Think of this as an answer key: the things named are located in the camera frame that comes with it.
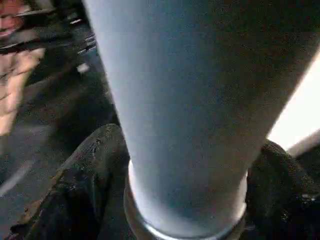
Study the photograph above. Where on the white plastic table leg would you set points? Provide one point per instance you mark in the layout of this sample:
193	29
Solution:
200	87

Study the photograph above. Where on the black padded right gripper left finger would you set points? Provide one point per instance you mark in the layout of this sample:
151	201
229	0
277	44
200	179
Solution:
80	190

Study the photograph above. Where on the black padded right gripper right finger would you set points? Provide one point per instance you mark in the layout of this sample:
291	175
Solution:
282	190

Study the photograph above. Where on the pink cloth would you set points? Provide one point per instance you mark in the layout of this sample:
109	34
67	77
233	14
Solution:
7	18

